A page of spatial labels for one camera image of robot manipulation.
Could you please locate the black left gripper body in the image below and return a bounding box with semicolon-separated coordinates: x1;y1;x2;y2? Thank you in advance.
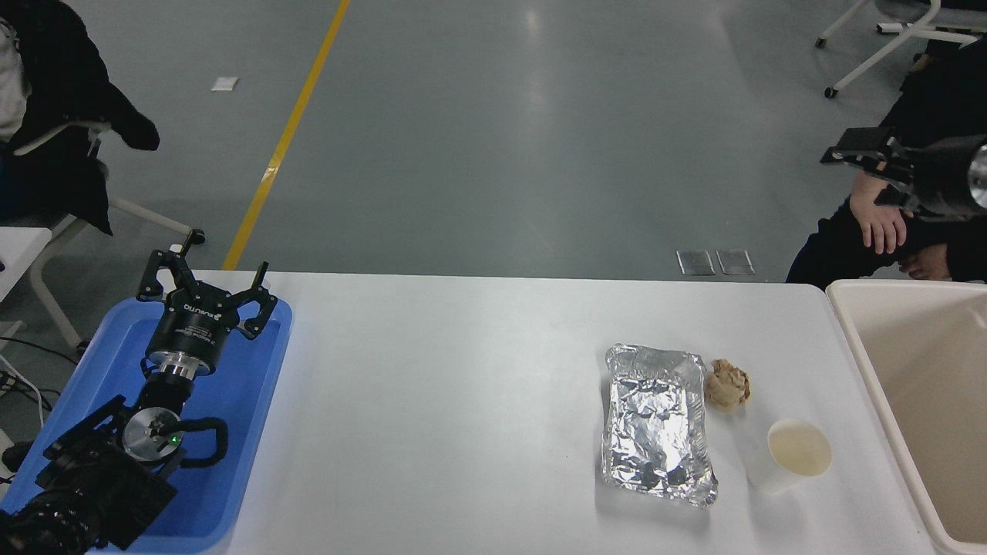
145;285;242;375

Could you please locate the crumpled foil tray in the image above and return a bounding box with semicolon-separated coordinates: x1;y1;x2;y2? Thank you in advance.
600;344;719;507

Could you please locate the white rolling frame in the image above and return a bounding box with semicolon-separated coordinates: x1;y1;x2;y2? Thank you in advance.
814;0;987;99

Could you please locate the crumpled tan paper ball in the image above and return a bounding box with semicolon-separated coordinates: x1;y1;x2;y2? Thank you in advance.
703;359;751;412

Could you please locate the seated person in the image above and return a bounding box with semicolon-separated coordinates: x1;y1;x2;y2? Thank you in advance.
0;0;161;236

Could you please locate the blue plastic tray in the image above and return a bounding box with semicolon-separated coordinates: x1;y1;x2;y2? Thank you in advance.
0;297;294;554

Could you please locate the white chair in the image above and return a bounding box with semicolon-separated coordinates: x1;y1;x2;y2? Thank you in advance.
12;119;194;352

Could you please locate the person's hand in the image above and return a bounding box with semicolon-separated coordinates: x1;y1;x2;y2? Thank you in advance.
848;173;909;256
898;245;951;281

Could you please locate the black floor cable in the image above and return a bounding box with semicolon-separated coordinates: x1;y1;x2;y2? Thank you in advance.
0;336;79;369

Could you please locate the white side table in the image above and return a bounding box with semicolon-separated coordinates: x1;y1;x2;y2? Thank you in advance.
0;226;53;301

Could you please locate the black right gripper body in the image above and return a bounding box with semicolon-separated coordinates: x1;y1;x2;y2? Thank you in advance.
910;137;974;222

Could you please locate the large pale bin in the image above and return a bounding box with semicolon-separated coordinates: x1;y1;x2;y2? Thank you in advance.
825;279;987;555

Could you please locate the white floor cable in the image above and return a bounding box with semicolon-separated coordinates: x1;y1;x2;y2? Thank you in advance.
0;355;47;429

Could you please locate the white paper cup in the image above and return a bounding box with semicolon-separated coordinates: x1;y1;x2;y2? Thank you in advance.
742;418;834;495

